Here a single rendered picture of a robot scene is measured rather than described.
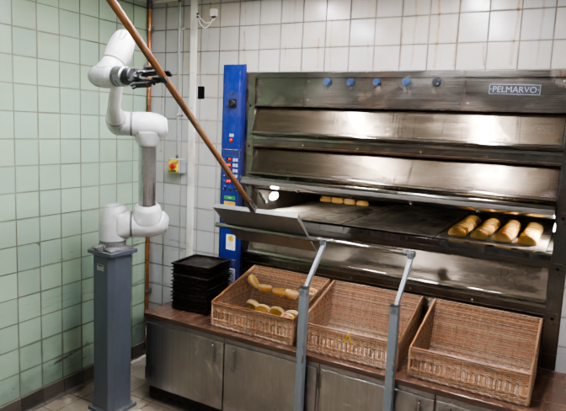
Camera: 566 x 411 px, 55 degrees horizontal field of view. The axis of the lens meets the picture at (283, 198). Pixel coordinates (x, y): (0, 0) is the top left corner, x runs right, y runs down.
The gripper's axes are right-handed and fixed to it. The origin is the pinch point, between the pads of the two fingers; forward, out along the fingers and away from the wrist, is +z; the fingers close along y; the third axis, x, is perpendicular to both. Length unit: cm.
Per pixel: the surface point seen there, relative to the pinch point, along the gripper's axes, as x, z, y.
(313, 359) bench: -142, 46, 61
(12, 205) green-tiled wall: -55, -120, 45
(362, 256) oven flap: -155, 49, -10
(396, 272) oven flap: -157, 70, -4
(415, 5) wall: -62, 69, -119
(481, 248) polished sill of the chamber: -145, 115, -21
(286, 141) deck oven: -112, -7, -59
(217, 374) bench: -158, -15, 80
